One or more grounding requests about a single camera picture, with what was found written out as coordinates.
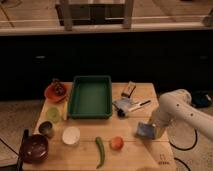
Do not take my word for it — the brown small box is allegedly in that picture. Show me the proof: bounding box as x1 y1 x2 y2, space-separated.
121 81 136 98

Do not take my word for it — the orange round fruit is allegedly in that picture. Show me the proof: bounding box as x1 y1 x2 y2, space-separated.
110 136 124 150

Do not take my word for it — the black cable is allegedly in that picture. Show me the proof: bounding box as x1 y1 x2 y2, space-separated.
168 128 200 152

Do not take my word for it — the black handled knife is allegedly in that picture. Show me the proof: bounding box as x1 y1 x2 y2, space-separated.
128 100 151 112

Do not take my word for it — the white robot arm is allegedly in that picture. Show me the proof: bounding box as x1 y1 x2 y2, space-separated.
149 89 213 141

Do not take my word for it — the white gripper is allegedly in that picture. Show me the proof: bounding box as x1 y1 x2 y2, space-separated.
149 113 170 139

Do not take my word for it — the blue sponge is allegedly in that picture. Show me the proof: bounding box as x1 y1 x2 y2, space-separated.
136 122 155 139

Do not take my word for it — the dark red bowl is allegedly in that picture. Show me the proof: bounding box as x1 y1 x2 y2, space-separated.
20 134 49 164

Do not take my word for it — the dark grape bunch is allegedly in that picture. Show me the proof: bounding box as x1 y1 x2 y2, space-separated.
52 79 65 96

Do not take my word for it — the green chili pepper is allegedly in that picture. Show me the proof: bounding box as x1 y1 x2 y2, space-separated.
95 137 105 169

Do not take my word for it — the black spoon handle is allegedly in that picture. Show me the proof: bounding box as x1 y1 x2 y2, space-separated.
16 129 29 171

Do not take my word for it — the green plastic tray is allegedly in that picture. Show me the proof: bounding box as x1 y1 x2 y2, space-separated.
68 75 112 119

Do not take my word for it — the blue grey cloth bundle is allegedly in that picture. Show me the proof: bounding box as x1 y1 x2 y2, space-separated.
112 97 133 118

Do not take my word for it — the orange bowl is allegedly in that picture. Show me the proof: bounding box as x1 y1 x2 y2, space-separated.
44 84 68 103

